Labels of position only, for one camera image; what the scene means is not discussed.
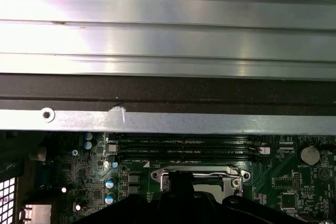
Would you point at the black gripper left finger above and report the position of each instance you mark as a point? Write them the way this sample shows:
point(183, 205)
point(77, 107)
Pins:
point(168, 208)

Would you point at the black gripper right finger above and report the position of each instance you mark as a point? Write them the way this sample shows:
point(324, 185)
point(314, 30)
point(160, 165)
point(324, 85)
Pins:
point(202, 208)

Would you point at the silver CPU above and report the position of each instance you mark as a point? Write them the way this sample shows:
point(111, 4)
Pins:
point(210, 190)

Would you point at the metal socket cover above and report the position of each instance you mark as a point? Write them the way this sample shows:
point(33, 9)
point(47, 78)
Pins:
point(207, 180)

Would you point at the CPU socket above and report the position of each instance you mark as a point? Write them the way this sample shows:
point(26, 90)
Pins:
point(157, 179)

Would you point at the black-clipped RAM slot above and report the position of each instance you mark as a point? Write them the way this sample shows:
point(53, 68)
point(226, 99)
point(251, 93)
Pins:
point(183, 157)
point(183, 138)

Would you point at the white-clipped RAM slot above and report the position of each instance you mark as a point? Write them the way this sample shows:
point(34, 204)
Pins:
point(264, 151)

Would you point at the green motherboard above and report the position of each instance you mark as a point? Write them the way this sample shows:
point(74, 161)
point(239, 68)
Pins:
point(89, 182)

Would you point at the black PC case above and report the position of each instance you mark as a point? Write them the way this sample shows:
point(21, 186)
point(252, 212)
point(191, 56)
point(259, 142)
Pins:
point(183, 123)

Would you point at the coin cell battery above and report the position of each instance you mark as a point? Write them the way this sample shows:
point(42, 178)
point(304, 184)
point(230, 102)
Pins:
point(310, 154)

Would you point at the silver rear port block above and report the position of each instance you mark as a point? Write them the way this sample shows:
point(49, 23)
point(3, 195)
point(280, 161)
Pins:
point(36, 213)

